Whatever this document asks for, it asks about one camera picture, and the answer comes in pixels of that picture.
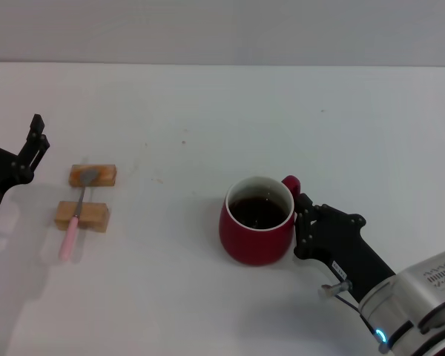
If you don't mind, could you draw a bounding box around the red ceramic mug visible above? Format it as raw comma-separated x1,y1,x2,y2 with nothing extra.
218,174,302,267

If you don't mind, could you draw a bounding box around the orange stained wooden block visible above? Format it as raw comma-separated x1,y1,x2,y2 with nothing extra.
68,164,118,188

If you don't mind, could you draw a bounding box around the pink handled metal spoon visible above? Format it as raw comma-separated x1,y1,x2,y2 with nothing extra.
58,169,100,260

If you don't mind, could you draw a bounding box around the plain wooden block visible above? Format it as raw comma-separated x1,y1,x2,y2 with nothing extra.
54,200,110,234

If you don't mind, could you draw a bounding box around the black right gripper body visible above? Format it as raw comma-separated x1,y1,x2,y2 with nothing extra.
306,221,397,302

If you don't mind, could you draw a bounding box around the thin dark cable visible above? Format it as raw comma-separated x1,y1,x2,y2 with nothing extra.
335,292,380,335

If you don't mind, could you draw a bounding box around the silver metal plug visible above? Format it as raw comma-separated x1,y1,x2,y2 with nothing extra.
318,280,354,299

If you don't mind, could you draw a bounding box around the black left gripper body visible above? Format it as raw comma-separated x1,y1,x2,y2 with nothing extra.
0,145,35,240

